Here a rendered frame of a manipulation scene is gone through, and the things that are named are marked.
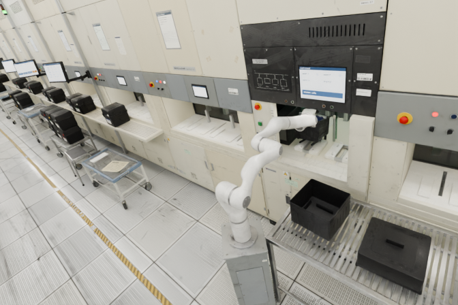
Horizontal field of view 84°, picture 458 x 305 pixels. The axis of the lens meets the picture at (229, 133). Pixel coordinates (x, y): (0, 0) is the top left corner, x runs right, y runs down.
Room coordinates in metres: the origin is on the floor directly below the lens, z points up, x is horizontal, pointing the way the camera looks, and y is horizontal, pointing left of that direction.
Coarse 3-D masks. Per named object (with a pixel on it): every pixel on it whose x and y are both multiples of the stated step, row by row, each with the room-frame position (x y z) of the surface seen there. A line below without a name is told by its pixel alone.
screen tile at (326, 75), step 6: (324, 72) 1.44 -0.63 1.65; (324, 78) 1.44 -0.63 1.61; (330, 78) 1.42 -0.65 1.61; (336, 78) 1.39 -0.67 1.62; (342, 78) 1.37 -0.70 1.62; (324, 84) 1.44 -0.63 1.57; (330, 84) 1.42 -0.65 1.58; (336, 84) 1.39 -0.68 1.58; (342, 84) 1.37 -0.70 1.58; (330, 90) 1.42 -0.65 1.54; (336, 90) 1.39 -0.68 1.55; (342, 90) 1.37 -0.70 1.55
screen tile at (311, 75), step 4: (304, 72) 1.54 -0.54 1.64; (308, 72) 1.52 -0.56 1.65; (312, 72) 1.50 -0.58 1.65; (316, 72) 1.48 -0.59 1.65; (304, 76) 1.54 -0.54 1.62; (308, 76) 1.52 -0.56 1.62; (312, 76) 1.50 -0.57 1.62; (316, 76) 1.48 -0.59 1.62; (316, 80) 1.48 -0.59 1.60; (304, 84) 1.54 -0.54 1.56; (308, 84) 1.52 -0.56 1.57; (312, 84) 1.50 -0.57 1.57; (316, 84) 1.48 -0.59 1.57; (308, 88) 1.52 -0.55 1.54; (312, 88) 1.50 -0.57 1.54; (316, 88) 1.48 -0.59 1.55
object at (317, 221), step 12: (312, 180) 1.36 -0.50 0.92; (300, 192) 1.28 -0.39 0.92; (312, 192) 1.36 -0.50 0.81; (324, 192) 1.29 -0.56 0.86; (336, 192) 1.23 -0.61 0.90; (300, 204) 1.27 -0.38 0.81; (312, 204) 1.29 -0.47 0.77; (324, 204) 1.27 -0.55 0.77; (336, 204) 1.23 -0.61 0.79; (348, 204) 1.14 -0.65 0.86; (300, 216) 1.14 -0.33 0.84; (312, 216) 1.07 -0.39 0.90; (324, 216) 1.17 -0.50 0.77; (336, 216) 1.04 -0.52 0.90; (312, 228) 1.07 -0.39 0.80; (324, 228) 1.01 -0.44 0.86; (336, 228) 1.04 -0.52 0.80
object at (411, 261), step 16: (384, 224) 0.95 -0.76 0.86; (368, 240) 0.88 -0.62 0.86; (384, 240) 0.86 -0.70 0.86; (400, 240) 0.84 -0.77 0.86; (416, 240) 0.82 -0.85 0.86; (368, 256) 0.79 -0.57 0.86; (384, 256) 0.77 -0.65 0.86; (400, 256) 0.76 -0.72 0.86; (416, 256) 0.74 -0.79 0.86; (384, 272) 0.73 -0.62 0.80; (400, 272) 0.69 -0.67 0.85; (416, 272) 0.67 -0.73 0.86; (416, 288) 0.63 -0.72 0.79
